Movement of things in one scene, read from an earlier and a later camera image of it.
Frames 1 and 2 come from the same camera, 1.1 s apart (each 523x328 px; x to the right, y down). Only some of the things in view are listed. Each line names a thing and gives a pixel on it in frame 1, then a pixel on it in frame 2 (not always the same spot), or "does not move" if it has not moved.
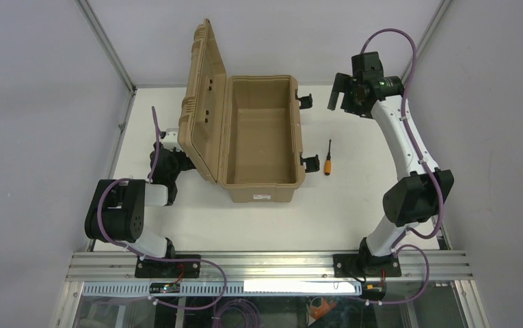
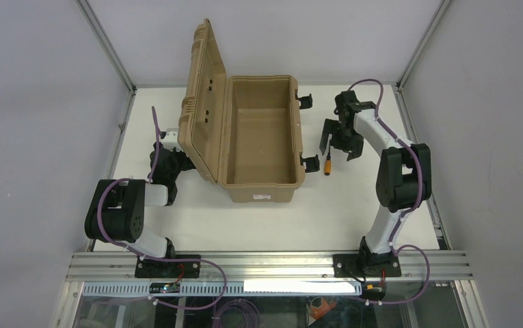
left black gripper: (170, 165) does not move
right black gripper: (342, 91) to (342, 138)
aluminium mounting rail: (270, 266) does not move
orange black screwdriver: (327, 162) does not move
